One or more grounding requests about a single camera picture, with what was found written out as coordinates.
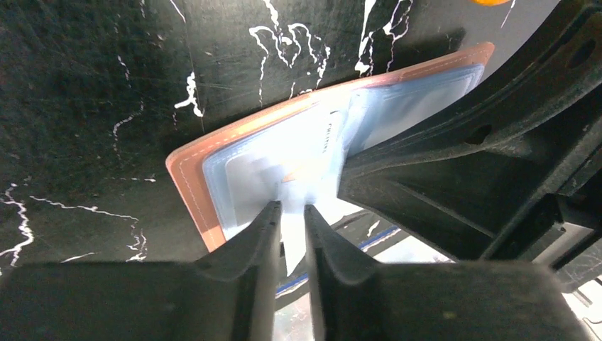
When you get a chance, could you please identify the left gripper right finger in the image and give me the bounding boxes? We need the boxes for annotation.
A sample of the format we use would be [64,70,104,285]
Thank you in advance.
[304,205,579,340]

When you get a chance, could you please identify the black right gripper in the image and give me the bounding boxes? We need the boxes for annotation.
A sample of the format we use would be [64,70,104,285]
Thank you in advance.
[339,1,601,293]

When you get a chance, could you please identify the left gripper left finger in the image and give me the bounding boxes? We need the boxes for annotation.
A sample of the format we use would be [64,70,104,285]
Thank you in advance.
[1,201,282,340]

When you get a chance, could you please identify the white blue credit card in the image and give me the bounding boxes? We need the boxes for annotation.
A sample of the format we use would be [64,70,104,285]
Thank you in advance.
[220,105,348,274]

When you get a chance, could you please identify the pink leather card holder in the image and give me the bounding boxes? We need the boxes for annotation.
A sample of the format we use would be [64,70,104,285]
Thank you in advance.
[165,42,495,273]

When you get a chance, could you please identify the yellow tape measure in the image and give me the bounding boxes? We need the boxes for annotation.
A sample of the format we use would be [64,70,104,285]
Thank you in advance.
[472,0,510,6]

